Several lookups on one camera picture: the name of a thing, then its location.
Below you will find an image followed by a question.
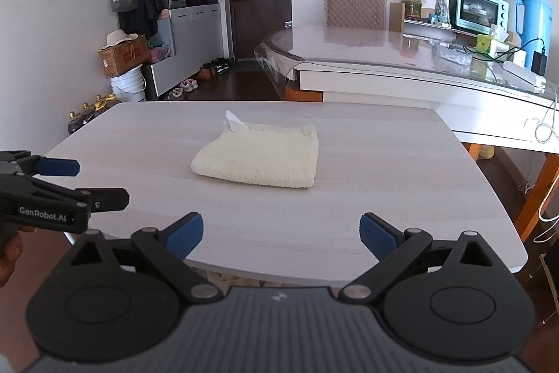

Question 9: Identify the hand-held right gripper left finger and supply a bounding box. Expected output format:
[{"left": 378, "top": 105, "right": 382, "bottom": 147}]
[{"left": 70, "top": 212, "right": 221, "bottom": 304}]

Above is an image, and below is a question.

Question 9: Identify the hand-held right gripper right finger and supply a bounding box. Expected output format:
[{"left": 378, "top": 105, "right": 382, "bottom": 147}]
[{"left": 341, "top": 213, "right": 492, "bottom": 304}]

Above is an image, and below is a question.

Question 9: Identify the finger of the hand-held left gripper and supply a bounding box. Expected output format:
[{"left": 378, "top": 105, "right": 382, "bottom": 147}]
[
  {"left": 0, "top": 150, "right": 80, "bottom": 178},
  {"left": 72, "top": 188, "right": 130, "bottom": 214}
]

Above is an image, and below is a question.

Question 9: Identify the cream towel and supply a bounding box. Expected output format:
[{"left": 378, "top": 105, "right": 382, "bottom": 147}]
[{"left": 191, "top": 109, "right": 319, "bottom": 190}]

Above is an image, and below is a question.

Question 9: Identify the person's left hand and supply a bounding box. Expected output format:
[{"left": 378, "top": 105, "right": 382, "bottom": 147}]
[{"left": 0, "top": 227, "right": 36, "bottom": 288}]

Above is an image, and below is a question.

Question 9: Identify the cluster of cooking oil bottles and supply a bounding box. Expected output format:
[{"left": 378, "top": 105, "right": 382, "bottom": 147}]
[{"left": 65, "top": 93, "right": 123, "bottom": 135}]

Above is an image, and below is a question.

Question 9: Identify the white plastic bucket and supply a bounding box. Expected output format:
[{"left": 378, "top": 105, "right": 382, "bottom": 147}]
[{"left": 110, "top": 65, "right": 147, "bottom": 103}]

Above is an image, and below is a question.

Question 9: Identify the cardboard box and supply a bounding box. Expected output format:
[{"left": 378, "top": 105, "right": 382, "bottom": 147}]
[{"left": 98, "top": 34, "right": 150, "bottom": 79}]

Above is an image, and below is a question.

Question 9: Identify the white sun hat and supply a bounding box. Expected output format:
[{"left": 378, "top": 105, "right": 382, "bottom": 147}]
[{"left": 101, "top": 29, "right": 138, "bottom": 50}]

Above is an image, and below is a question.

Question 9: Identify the colourful cloth pile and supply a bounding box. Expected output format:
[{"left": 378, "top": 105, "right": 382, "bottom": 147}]
[{"left": 147, "top": 41, "right": 172, "bottom": 64}]

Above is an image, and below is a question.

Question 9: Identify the row of shoes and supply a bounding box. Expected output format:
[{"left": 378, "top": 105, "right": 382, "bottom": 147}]
[{"left": 164, "top": 57, "right": 237, "bottom": 100}]

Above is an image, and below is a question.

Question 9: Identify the clear plastic container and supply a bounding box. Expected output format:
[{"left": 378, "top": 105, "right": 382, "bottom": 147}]
[{"left": 432, "top": 45, "right": 472, "bottom": 65}]

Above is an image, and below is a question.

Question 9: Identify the wooden shelf riser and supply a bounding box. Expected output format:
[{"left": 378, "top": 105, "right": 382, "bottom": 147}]
[{"left": 404, "top": 17, "right": 479, "bottom": 36}]

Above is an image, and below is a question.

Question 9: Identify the white power strip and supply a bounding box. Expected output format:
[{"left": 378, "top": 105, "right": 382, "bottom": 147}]
[{"left": 502, "top": 59, "right": 547, "bottom": 92}]

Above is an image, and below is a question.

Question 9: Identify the brown cardboard panel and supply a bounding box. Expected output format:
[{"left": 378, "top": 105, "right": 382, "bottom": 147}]
[{"left": 390, "top": 1, "right": 407, "bottom": 33}]

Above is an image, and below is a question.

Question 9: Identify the green tissue box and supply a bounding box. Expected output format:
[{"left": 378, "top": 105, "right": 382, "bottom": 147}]
[{"left": 476, "top": 24, "right": 509, "bottom": 55}]

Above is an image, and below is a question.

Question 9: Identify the beige quilted chair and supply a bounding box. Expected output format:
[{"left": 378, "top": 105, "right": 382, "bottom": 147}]
[{"left": 323, "top": 0, "right": 388, "bottom": 28}]

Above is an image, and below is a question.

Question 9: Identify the orange-lid glass jar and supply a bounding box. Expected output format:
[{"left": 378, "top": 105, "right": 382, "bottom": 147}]
[{"left": 402, "top": 0, "right": 422, "bottom": 21}]

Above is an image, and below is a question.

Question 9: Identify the white printed pouch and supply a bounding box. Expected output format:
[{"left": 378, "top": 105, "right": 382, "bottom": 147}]
[{"left": 434, "top": 0, "right": 452, "bottom": 24}]

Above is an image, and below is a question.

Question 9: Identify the black power adapter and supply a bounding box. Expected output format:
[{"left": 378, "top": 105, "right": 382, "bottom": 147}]
[{"left": 531, "top": 50, "right": 548, "bottom": 76}]

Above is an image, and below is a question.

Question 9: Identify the teal toaster oven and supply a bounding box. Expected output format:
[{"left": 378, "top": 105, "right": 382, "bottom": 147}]
[{"left": 444, "top": 0, "right": 510, "bottom": 35}]

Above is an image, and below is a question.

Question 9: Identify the blue thermos flask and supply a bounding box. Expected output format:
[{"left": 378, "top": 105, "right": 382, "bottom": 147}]
[{"left": 514, "top": 0, "right": 553, "bottom": 55}]

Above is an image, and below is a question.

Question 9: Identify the white cable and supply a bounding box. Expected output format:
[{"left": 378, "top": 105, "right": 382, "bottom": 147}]
[{"left": 524, "top": 80, "right": 559, "bottom": 144}]

